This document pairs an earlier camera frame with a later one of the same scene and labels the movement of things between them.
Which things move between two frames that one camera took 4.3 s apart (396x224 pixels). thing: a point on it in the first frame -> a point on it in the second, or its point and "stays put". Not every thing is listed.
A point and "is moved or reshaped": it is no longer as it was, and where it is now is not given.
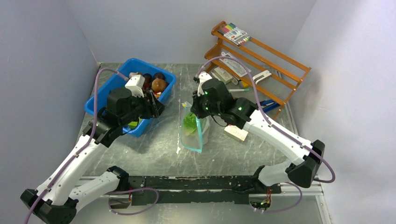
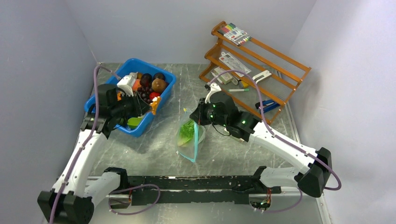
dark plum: [159, 75] stays put
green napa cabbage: [189, 123] is moved or reshaped
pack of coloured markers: [234, 34] stays put
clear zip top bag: [194, 131] is moved or reshaped
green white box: [223, 75] stays put
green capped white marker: [240, 90] stays put
